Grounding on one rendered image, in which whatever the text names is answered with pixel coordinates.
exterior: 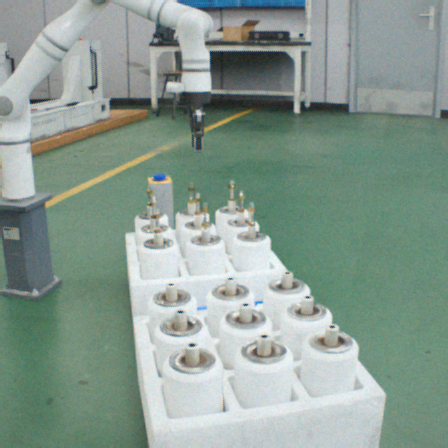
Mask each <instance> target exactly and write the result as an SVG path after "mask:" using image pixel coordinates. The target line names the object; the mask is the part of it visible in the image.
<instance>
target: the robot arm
mask: <svg viewBox="0 0 448 448"><path fill-rule="evenodd" d="M110 2H112V3H114V4H118V5H120V6H122V7H124V8H126V10H130V11H132V12H133V13H135V14H137V15H138V16H142V17H144V18H146V19H148V20H150V21H151V22H153V23H158V24H160V25H162V26H165V27H171V28H174V29H177V31H178V37H179V42H180V46H181V50H182V54H183V62H182V78H181V83H174V82H169V83H167V91H168V92H171V93H172V92H175V93H176V92H182V104H191V107H190V108H189V124H190V129H191V133H193V134H192V147H193V148H194V151H195V152H202V151H203V136H204V126H205V125H204V116H205V112H204V111H203V110H202V104H209V103H211V101H212V100H211V76H210V55H209V51H208V50H207V49H206V48H205V43H204V38H205V37H207V36H208V35H209V34H210V33H211V32H212V29H213V22H212V19H211V17H210V16H209V15H208V14H207V13H205V12H201V11H199V10H196V9H194V8H191V7H188V6H185V5H179V4H178V3H176V2H175V1H173V0H79V1H77V3H76V4H75V5H74V6H73V7H72V8H71V9H70V10H69V11H68V12H66V13H65V14H63V15H62V16H60V17H58V18H57V19H55V20H54V21H53V22H52V23H50V24H49V25H48V26H47V27H46V28H45V29H44V30H43V31H42V33H41V34H40V35H39V36H38V37H37V39H36V40H35V42H34V43H33V45H32V46H31V48H30V49H29V51H28V52H27V54H26V55H25V57H24V58H23V60H22V61H21V63H20V64H19V65H18V67H17V69H16V70H15V71H14V73H13V74H12V75H11V76H10V77H9V79H8V80H7V81H6V82H5V83H4V84H3V85H2V87H1V89H0V121H2V128H1V131H0V157H1V165H2V168H0V177H1V178H0V184H1V191H2V198H3V200H6V201H7V202H12V203H18V202H26V201H30V200H32V199H34V198H35V192H34V176H33V167H32V159H31V143H30V131H31V122H30V120H31V111H30V103H29V95H30V93H31V92H32V91H33V89H34V88H35V87H36V86H37V84H38V83H40V82H41V81H42V80H43V79H44V78H45V77H46V76H47V75H48V74H49V73H50V72H51V71H52V70H54V69H55V68H56V67H57V66H58V65H59V64H60V62H61V61H62V60H63V58H64V57H65V56H66V54H67V53H68V52H69V50H70V49H71V47H72V45H73V44H74V43H75V41H76V40H77V39H78V37H79V36H80V35H81V33H83V32H84V30H85V29H86V28H87V26H88V25H89V24H90V23H91V21H92V20H93V19H94V18H95V17H96V16H97V15H98V14H99V13H100V11H102V10H103V9H104V8H105V7H106V6H107V5H108V4H109V3H110ZM200 129H201V131H200Z"/></svg>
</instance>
